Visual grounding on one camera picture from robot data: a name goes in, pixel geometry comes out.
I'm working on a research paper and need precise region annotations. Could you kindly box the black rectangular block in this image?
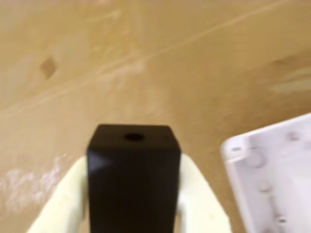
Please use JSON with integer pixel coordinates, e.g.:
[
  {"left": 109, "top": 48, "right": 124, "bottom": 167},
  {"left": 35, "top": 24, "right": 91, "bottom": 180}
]
[{"left": 86, "top": 124, "right": 182, "bottom": 233}]

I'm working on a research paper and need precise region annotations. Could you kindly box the pale lilac plastic box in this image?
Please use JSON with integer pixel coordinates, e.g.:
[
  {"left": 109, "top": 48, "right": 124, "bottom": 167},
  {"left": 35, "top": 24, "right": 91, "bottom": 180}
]
[{"left": 220, "top": 113, "right": 311, "bottom": 233}]

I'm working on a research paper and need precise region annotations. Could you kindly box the brown cardboard sheet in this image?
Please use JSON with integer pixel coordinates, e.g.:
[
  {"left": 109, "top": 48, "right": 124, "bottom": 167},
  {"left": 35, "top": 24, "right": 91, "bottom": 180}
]
[{"left": 0, "top": 0, "right": 311, "bottom": 233}]

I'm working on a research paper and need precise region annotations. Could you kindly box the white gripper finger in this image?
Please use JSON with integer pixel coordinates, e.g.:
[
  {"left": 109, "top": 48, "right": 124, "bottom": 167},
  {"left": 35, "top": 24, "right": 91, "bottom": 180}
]
[
  {"left": 25, "top": 156, "right": 89, "bottom": 233},
  {"left": 176, "top": 154, "right": 232, "bottom": 233}
]

